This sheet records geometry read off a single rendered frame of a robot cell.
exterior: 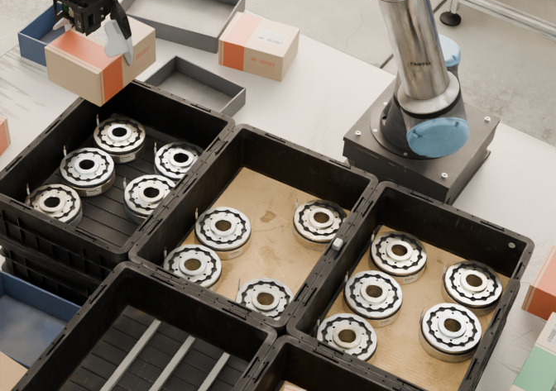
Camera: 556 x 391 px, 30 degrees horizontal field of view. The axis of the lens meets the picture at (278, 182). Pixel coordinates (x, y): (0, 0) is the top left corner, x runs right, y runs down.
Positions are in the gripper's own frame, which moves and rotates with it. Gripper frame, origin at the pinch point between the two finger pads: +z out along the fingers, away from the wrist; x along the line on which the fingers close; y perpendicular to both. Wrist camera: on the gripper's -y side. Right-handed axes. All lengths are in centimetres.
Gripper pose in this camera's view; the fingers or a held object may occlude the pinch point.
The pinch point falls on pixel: (101, 47)
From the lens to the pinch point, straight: 188.8
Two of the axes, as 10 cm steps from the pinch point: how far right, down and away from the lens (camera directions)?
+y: -5.5, 5.8, -6.1
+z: -0.6, 6.9, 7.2
